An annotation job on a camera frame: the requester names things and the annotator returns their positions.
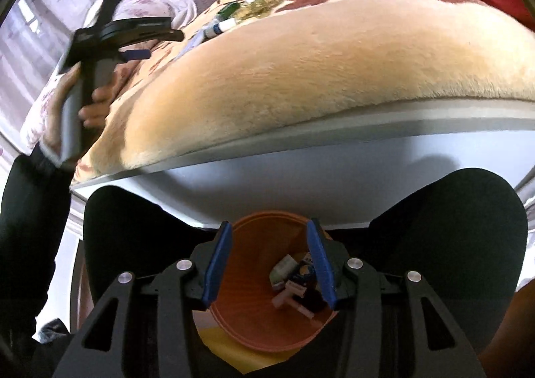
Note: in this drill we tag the dark green bottle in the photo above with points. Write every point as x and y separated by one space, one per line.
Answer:
231 9

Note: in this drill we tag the person's right leg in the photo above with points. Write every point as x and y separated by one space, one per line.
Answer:
451 236

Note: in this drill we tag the person's left forearm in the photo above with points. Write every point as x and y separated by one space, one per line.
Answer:
29 236

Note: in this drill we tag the black cloth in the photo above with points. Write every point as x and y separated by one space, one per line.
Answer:
315 298

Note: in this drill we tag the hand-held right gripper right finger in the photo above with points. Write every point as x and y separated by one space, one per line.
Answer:
324 269

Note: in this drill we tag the yellow sheet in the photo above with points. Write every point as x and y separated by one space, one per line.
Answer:
234 355

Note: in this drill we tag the green and white bottle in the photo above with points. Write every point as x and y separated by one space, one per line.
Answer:
284 271

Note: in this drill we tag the floral plush blanket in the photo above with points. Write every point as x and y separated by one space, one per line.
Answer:
313 60

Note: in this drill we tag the person's left leg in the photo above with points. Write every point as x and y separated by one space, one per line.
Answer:
133 236

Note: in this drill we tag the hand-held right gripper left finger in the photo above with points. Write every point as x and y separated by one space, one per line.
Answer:
217 265

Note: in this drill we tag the white sheer curtain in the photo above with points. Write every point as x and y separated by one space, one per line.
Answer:
25 48

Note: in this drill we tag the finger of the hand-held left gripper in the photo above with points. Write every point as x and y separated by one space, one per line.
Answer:
138 55
146 29

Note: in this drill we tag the gold foil wrapper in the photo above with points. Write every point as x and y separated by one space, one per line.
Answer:
257 9

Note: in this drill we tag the orange plastic bin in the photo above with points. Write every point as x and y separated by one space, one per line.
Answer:
250 298

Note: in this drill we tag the grey blue packet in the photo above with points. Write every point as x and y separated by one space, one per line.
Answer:
194 43

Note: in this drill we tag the person's leg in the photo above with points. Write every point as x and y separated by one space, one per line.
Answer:
451 236
133 236

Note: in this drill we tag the pink floral bolster pillow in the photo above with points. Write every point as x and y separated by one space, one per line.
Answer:
167 10

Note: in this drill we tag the person's left hand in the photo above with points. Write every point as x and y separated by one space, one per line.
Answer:
98 104

